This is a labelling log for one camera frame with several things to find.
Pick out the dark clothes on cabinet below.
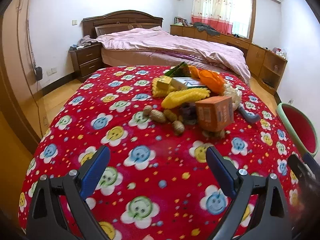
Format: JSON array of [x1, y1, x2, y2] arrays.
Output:
[[193, 22, 220, 36]]

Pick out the red smiley flower blanket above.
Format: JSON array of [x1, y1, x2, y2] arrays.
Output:
[[18, 66, 302, 239]]

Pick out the dark wooden headboard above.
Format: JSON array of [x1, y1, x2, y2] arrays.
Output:
[[81, 10, 163, 38]]

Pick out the white medicine box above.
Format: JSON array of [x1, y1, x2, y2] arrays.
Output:
[[171, 77, 207, 90]]

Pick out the orange mesh bag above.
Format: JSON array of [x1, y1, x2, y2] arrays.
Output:
[[199, 69, 225, 95]]

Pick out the small orange bag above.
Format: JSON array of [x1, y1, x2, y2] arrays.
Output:
[[188, 66, 199, 79]]

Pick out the purple wrapper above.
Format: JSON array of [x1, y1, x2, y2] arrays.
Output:
[[179, 103, 197, 125]]

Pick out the peanut shell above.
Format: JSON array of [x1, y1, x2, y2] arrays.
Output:
[[149, 109, 167, 123], [163, 109, 178, 122], [172, 120, 185, 135]]

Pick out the red bin with green rim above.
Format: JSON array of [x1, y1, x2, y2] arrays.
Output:
[[276, 102, 318, 157]]

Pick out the white crumpled tissue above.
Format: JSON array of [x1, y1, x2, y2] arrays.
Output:
[[223, 83, 242, 111]]

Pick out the green mosquito coil box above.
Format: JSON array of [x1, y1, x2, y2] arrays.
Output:
[[165, 62, 191, 77]]

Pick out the yellow foam net mat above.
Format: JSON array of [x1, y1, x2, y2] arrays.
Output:
[[152, 77, 177, 98]]

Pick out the pink quilt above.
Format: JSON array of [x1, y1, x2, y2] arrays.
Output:
[[96, 26, 251, 85]]

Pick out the books on cabinet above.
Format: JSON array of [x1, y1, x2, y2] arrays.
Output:
[[174, 17, 189, 27]]

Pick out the long wooden cabinet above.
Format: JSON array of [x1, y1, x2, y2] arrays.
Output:
[[170, 24, 266, 78]]

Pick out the orange cardboard box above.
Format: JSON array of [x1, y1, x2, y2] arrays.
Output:
[[195, 96, 234, 132]]

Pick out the small yellow box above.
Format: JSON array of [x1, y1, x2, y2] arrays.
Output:
[[156, 76, 172, 90]]

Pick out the floral curtain with red hem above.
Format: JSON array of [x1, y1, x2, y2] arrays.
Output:
[[191, 0, 235, 34]]

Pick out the walnut shell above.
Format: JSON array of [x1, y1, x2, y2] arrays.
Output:
[[143, 105, 153, 116]]

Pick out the black power adapter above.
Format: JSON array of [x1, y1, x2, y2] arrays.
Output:
[[34, 66, 43, 81]]

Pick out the clothes on nightstand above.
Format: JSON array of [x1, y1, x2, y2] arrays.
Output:
[[69, 35, 97, 50]]

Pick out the dark wooden nightstand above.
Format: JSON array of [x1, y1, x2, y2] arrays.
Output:
[[69, 43, 104, 82]]

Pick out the corner wooden shelf unit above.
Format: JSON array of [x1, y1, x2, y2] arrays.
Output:
[[258, 50, 287, 95]]

